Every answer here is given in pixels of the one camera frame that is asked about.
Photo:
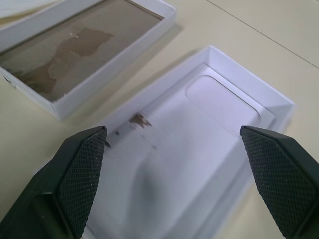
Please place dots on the white box base tray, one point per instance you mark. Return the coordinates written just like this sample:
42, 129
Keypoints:
189, 139

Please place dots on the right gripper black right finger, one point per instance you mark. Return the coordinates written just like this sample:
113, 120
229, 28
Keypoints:
286, 179

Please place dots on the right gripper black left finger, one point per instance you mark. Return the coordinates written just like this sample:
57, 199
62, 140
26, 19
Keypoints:
62, 189

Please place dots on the orange phone box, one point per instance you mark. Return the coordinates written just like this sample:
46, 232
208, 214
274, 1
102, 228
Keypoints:
74, 49

